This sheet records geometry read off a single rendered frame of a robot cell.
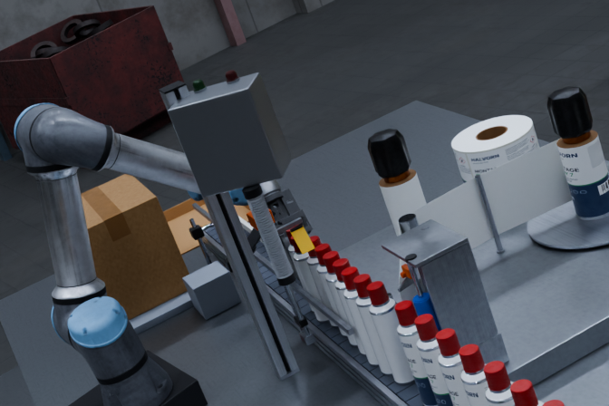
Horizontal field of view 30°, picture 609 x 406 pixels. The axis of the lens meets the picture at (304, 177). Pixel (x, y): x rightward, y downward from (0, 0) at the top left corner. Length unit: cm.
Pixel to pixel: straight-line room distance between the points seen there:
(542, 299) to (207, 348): 82
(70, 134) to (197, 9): 704
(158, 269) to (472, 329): 109
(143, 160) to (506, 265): 79
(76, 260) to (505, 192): 93
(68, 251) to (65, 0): 649
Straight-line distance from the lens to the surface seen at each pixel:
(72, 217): 244
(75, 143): 229
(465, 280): 203
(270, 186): 258
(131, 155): 233
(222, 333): 272
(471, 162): 271
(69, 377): 286
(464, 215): 245
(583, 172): 247
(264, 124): 213
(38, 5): 880
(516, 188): 250
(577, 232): 249
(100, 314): 237
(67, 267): 247
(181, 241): 334
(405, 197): 254
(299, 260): 241
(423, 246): 203
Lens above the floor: 200
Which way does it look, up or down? 20 degrees down
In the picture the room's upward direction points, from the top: 20 degrees counter-clockwise
